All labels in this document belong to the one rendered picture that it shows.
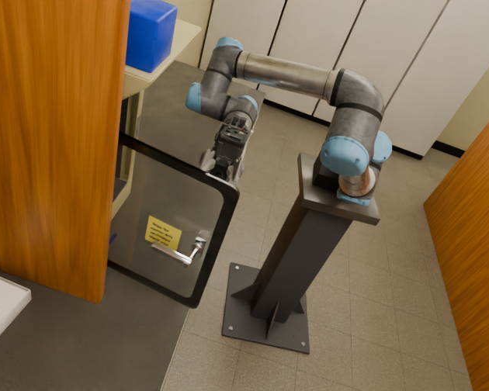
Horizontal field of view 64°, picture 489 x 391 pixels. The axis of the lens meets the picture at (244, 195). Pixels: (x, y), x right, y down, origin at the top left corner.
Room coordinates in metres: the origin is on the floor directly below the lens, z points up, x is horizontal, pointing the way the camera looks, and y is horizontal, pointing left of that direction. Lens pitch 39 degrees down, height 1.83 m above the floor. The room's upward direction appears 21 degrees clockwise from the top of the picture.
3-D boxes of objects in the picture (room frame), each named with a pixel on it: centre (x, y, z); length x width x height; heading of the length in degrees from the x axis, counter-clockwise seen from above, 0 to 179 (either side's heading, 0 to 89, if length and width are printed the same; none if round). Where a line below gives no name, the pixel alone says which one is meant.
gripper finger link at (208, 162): (0.70, 0.11, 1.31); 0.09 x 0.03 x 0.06; 168
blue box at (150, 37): (0.64, 0.27, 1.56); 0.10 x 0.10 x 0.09; 3
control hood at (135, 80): (0.73, 0.28, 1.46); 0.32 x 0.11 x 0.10; 3
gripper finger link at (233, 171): (0.70, 0.04, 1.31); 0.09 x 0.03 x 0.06; 18
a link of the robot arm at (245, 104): (0.96, 0.09, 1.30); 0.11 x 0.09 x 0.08; 3
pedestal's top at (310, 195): (1.37, -0.35, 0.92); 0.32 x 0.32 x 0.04; 10
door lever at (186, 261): (0.52, 0.09, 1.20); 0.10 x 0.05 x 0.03; 83
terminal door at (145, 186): (0.56, 0.16, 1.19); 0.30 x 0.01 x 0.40; 83
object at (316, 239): (1.37, -0.35, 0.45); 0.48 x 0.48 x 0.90; 10
